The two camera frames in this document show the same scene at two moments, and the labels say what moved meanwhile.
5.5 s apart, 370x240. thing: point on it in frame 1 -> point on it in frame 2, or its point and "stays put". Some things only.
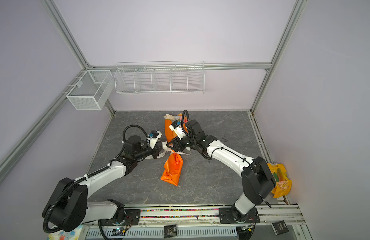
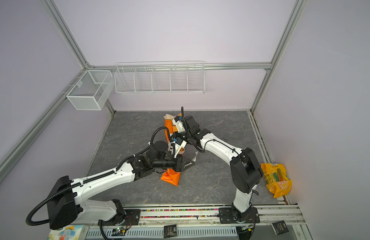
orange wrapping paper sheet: (174, 165) stays put
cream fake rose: (168, 116) stays put
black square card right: (279, 227) stays put
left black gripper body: (146, 151) -> (169, 162)
